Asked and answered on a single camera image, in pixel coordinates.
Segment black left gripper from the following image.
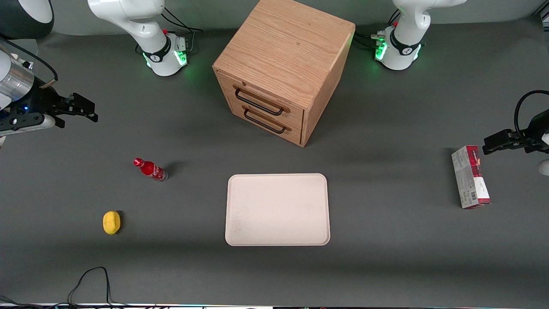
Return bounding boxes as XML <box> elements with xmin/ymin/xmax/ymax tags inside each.
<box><xmin>483</xmin><ymin>109</ymin><xmax>549</xmax><ymax>155</ymax></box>

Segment wooden drawer front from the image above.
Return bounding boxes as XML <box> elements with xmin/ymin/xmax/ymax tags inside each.
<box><xmin>215</xmin><ymin>70</ymin><xmax>305</xmax><ymax>126</ymax></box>
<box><xmin>227</xmin><ymin>98</ymin><xmax>303</xmax><ymax>145</ymax></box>

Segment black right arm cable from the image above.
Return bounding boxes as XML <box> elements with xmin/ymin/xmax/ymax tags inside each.
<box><xmin>0</xmin><ymin>36</ymin><xmax>59</xmax><ymax>89</ymax></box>

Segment yellow lemon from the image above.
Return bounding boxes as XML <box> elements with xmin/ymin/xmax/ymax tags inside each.
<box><xmin>103</xmin><ymin>210</ymin><xmax>121</xmax><ymax>235</ymax></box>

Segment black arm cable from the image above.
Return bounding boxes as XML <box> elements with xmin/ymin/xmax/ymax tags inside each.
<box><xmin>514</xmin><ymin>90</ymin><xmax>549</xmax><ymax>140</ymax></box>
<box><xmin>0</xmin><ymin>36</ymin><xmax>59</xmax><ymax>89</ymax></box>

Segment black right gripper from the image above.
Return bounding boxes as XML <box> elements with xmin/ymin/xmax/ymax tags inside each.
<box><xmin>0</xmin><ymin>87</ymin><xmax>99</xmax><ymax>131</ymax></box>

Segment black cable on table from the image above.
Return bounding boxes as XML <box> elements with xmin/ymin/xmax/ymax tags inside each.
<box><xmin>0</xmin><ymin>266</ymin><xmax>129</xmax><ymax>309</ymax></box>

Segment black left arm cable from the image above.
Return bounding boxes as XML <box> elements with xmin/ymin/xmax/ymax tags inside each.
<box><xmin>514</xmin><ymin>90</ymin><xmax>549</xmax><ymax>140</ymax></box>

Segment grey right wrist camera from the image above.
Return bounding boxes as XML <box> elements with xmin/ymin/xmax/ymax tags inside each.
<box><xmin>0</xmin><ymin>114</ymin><xmax>57</xmax><ymax>138</ymax></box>

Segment red and grey carton box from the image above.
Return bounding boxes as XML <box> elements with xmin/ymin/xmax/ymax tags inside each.
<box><xmin>451</xmin><ymin>145</ymin><xmax>491</xmax><ymax>209</ymax></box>

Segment black right arm base cables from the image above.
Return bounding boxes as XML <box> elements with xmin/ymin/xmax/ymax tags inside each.
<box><xmin>161</xmin><ymin>6</ymin><xmax>203</xmax><ymax>56</ymax></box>

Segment cream plastic tray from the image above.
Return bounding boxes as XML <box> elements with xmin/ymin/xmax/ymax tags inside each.
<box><xmin>225</xmin><ymin>173</ymin><xmax>331</xmax><ymax>247</ymax></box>

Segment wooden drawer cabinet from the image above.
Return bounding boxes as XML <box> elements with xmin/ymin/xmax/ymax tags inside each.
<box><xmin>212</xmin><ymin>0</ymin><xmax>356</xmax><ymax>148</ymax></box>

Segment black metal drawer handle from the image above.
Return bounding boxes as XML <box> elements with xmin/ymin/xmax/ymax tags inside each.
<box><xmin>233</xmin><ymin>85</ymin><xmax>291</xmax><ymax>116</ymax></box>
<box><xmin>242</xmin><ymin>106</ymin><xmax>292</xmax><ymax>134</ymax></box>

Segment red coke bottle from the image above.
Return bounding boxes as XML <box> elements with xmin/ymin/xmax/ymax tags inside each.
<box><xmin>133</xmin><ymin>158</ymin><xmax>169</xmax><ymax>182</ymax></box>

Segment black arm base cables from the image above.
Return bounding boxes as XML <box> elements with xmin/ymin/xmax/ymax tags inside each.
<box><xmin>161</xmin><ymin>6</ymin><xmax>203</xmax><ymax>56</ymax></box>
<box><xmin>354</xmin><ymin>9</ymin><xmax>401</xmax><ymax>50</ymax></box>

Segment black left arm base cables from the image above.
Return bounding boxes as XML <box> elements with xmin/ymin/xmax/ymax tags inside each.
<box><xmin>354</xmin><ymin>9</ymin><xmax>401</xmax><ymax>50</ymax></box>

